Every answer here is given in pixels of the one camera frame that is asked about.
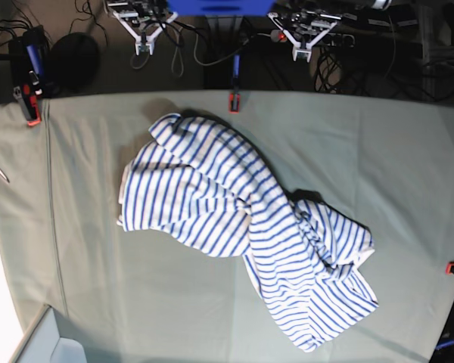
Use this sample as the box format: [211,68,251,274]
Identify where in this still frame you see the blue box on stand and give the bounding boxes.
[167,0,275,16]

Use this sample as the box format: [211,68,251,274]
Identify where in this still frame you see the white looped cable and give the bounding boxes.
[131,22,186,77]

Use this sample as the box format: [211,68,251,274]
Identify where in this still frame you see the green table cloth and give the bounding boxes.
[0,91,454,362]

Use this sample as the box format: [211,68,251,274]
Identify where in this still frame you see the blue white striped t-shirt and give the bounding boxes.
[118,113,378,352]

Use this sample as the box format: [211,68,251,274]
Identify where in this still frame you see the white bin at lower left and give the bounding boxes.
[0,304,87,363]

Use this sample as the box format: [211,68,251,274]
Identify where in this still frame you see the orange clamp at left corner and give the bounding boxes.
[13,70,42,127]

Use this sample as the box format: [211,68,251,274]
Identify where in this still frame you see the orange clamp at back centre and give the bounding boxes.
[229,54,241,113]

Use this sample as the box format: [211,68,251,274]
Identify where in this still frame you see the black round bag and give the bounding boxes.
[48,33,101,92]

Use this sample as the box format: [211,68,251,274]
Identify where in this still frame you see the black power strip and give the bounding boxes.
[317,33,356,48]

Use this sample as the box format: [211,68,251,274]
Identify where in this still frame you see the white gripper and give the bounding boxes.
[106,0,178,55]
[267,10,338,61]

